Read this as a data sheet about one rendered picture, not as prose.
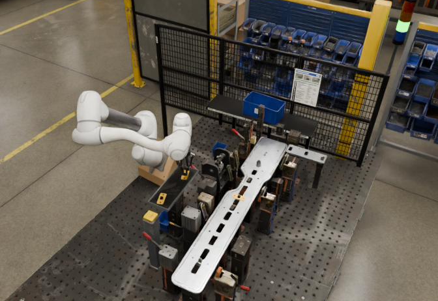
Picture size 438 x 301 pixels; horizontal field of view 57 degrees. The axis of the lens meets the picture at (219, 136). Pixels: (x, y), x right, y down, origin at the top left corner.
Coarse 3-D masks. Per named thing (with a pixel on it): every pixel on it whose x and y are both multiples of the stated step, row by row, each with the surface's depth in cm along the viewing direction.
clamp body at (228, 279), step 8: (224, 272) 208; (216, 280) 206; (224, 280) 205; (232, 280) 205; (216, 288) 210; (224, 288) 206; (232, 288) 203; (216, 296) 216; (224, 296) 211; (232, 296) 209
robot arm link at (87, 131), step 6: (78, 126) 231; (84, 126) 230; (90, 126) 230; (96, 126) 232; (72, 132) 233; (78, 132) 231; (84, 132) 230; (90, 132) 229; (96, 132) 229; (72, 138) 233; (78, 138) 230; (84, 138) 230; (90, 138) 229; (96, 138) 229; (84, 144) 233; (90, 144) 232; (96, 144) 232
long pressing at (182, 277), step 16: (256, 144) 300; (272, 144) 301; (256, 160) 286; (272, 160) 287; (256, 176) 274; (256, 192) 262; (224, 208) 250; (240, 208) 251; (208, 224) 241; (224, 224) 241; (240, 224) 242; (208, 240) 231; (224, 240) 231; (192, 256) 223; (208, 256) 223; (176, 272) 214; (208, 272) 215; (192, 288) 208
